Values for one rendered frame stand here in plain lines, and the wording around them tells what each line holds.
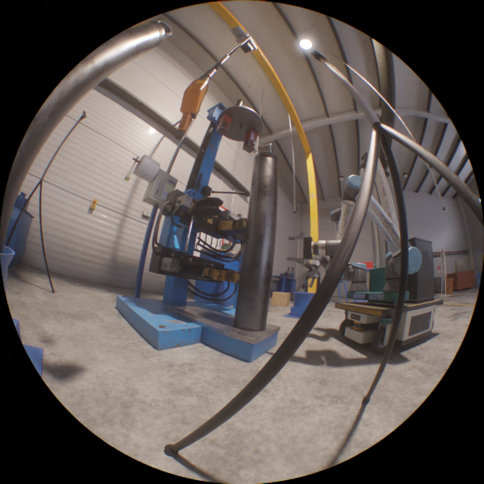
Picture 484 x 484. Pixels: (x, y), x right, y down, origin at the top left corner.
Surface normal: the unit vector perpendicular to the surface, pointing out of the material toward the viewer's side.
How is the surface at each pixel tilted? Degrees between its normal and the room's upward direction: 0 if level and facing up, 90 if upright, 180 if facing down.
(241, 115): 180
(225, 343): 90
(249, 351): 90
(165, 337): 90
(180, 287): 90
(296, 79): 173
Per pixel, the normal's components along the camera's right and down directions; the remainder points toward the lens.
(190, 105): 0.04, 0.63
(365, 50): -0.03, 0.95
